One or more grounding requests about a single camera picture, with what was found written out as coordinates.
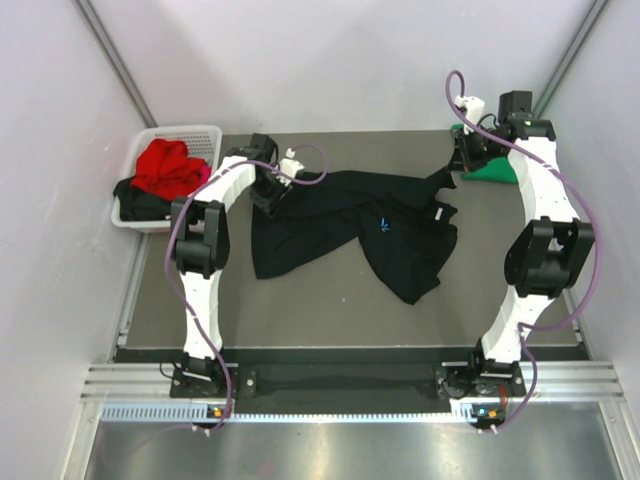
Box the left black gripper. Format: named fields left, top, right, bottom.
left=248, top=170, right=291, bottom=218

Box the black t shirt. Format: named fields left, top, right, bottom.
left=251, top=168, right=458, bottom=305

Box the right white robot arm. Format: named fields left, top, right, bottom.
left=437, top=91, right=595, bottom=400

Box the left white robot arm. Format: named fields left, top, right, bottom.
left=165, top=134, right=304, bottom=398

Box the green folded t shirt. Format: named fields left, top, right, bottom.
left=451, top=124, right=518, bottom=185

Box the pink garment in basket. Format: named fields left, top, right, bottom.
left=199, top=165, right=212, bottom=184

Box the white plastic laundry basket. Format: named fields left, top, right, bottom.
left=111, top=125, right=222, bottom=233

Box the red t shirt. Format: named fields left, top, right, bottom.
left=131, top=139, right=209, bottom=201

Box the black garment in basket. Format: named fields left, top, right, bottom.
left=113, top=178, right=171, bottom=222

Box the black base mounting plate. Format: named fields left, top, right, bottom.
left=170, top=361, right=524, bottom=401

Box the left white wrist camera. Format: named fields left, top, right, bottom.
left=276, top=148, right=305, bottom=187

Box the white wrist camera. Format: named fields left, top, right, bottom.
left=276, top=148, right=305, bottom=187
left=454, top=95, right=486, bottom=125

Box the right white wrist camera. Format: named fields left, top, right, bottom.
left=454, top=95, right=486, bottom=125

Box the aluminium frame rail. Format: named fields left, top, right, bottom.
left=80, top=361, right=623, bottom=403

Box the grey slotted cable duct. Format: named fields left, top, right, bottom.
left=101, top=402, right=506, bottom=424

